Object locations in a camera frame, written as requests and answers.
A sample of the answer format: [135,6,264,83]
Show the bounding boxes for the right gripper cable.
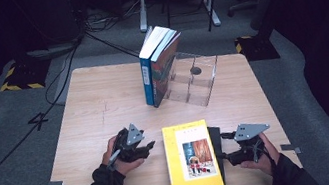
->
[249,137,279,185]

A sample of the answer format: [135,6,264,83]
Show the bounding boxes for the black round table grommet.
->
[190,65,203,77]

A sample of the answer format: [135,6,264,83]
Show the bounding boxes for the black yellow striped stand base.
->
[234,30,281,66]
[0,52,55,96]

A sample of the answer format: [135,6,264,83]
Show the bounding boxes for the blue book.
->
[134,22,188,108]

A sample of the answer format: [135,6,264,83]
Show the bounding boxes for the long black floor cable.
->
[0,42,105,185]

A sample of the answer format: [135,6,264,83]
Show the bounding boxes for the yellow book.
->
[160,117,227,185]

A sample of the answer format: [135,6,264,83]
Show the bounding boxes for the clear acrylic book rack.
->
[155,44,226,115]

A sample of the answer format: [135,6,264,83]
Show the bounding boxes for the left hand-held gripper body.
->
[109,121,151,166]

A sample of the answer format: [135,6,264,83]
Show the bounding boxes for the person's left hand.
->
[98,131,148,179]

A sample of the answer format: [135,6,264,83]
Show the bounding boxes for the person's right hand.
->
[236,131,283,181]

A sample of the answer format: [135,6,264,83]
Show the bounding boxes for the black hardcover book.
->
[207,124,231,185]

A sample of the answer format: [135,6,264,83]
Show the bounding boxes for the colourful patterned book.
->
[142,28,193,109]

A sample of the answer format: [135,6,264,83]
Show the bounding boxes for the white desk legs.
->
[135,0,222,39]

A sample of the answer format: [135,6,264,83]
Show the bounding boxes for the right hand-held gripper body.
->
[223,119,276,168]

